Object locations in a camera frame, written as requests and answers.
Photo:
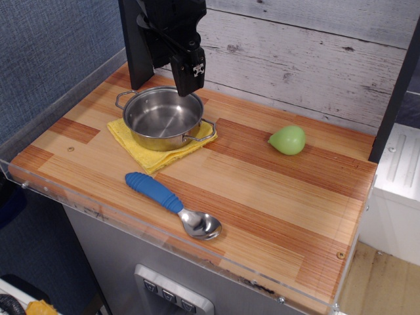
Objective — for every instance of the white aluminium box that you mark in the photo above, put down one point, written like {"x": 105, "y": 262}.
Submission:
{"x": 391, "y": 221}

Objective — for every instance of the stainless steel pot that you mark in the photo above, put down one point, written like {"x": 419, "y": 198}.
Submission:
{"x": 160, "y": 120}

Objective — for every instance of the yellow folded cloth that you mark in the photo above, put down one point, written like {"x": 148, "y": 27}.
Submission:
{"x": 152, "y": 161}

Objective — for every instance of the yellow object bottom left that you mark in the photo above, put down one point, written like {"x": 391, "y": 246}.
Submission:
{"x": 40, "y": 308}

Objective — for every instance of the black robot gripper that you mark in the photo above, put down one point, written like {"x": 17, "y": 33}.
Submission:
{"x": 171, "y": 34}

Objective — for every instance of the green plastic pear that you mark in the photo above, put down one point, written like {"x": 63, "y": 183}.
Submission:
{"x": 289, "y": 140}

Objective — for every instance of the black vertical post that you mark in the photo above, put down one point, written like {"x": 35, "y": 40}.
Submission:
{"x": 138, "y": 34}

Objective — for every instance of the silver cabinet control panel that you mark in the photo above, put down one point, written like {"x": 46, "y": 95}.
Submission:
{"x": 172, "y": 292}

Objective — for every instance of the clear acrylic table guard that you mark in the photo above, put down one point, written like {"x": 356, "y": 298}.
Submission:
{"x": 289, "y": 223}

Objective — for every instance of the dark right frame post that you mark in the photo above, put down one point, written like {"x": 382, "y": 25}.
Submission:
{"x": 403, "y": 80}

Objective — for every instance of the blue handled metal spoon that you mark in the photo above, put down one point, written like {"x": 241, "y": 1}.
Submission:
{"x": 196, "y": 224}

